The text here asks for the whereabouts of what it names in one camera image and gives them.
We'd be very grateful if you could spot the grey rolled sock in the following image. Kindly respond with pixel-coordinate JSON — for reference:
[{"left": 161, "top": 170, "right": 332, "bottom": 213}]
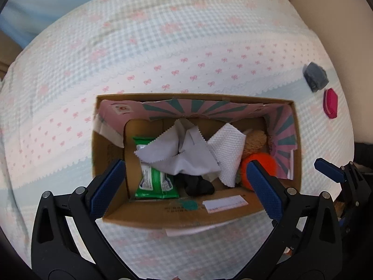
[{"left": 303, "top": 62, "right": 329, "bottom": 92}]

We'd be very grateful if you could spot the cardboard box with pink lining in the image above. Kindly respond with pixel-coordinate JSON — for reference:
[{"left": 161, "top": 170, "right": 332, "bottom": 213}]
[{"left": 91, "top": 93, "right": 302, "bottom": 230}]

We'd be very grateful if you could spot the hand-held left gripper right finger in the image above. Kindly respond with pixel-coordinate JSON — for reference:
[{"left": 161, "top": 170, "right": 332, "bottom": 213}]
[{"left": 246, "top": 160, "right": 343, "bottom": 280}]

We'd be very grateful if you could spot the white paper tissue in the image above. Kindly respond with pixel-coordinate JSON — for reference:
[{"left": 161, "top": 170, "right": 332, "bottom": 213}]
[{"left": 206, "top": 122, "right": 247, "bottom": 188}]

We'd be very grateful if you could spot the beige curtain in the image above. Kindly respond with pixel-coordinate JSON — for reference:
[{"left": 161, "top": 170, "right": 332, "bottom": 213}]
[{"left": 0, "top": 31, "right": 24, "bottom": 81}]

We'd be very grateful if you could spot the orange fluffy ball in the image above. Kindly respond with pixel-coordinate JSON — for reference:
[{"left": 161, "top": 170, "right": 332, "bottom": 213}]
[{"left": 240, "top": 152, "right": 279, "bottom": 192}]

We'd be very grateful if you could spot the pink bow patterned bed sheet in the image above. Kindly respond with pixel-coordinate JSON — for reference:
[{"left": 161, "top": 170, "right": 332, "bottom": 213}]
[{"left": 0, "top": 0, "right": 355, "bottom": 280}]

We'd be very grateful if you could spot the grey cleaning cloth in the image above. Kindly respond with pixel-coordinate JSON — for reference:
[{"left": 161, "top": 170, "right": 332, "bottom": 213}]
[{"left": 134, "top": 119, "right": 222, "bottom": 179}]

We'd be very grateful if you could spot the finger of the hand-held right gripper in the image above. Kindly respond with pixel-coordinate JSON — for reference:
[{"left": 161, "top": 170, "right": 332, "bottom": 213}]
[{"left": 314, "top": 157, "right": 366, "bottom": 210}]

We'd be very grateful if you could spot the light blue hanging cloth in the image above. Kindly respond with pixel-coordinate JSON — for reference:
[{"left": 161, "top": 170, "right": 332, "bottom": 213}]
[{"left": 0, "top": 0, "right": 47, "bottom": 49}]

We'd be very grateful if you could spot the black sock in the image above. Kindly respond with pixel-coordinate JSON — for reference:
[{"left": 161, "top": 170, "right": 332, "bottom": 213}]
[{"left": 180, "top": 174, "right": 216, "bottom": 196}]

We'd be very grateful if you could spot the magenta plastic case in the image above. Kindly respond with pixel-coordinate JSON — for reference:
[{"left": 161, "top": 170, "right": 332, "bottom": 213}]
[{"left": 322, "top": 88, "right": 339, "bottom": 120}]

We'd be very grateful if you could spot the green wet wipes packet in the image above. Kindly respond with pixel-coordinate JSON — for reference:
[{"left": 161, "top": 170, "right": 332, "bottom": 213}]
[{"left": 133, "top": 136, "right": 180, "bottom": 200}]

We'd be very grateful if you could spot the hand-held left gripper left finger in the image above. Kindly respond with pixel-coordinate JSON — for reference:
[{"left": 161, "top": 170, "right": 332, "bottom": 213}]
[{"left": 31, "top": 159, "right": 137, "bottom": 280}]

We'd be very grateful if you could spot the tan plush toy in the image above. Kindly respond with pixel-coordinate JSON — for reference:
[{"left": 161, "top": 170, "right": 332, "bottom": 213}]
[{"left": 243, "top": 129, "right": 269, "bottom": 158}]

